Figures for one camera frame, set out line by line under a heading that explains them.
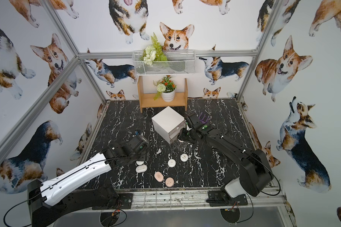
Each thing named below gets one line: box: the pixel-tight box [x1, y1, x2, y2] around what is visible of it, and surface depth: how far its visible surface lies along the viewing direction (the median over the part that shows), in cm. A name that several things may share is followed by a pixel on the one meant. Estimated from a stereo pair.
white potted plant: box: [152, 74, 177, 103], surface depth 105 cm
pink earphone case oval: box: [153, 171, 164, 183], surface depth 81 cm
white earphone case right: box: [180, 153, 189, 163], surface depth 90 cm
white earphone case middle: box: [167, 158, 177, 168], surface depth 87 cm
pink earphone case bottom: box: [165, 176, 175, 188], surface depth 80 cm
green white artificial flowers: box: [139, 32, 168, 66], surface depth 82 cm
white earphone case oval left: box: [135, 165, 148, 174], surface depth 85 cm
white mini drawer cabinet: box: [151, 105, 186, 145], surface depth 94 cm
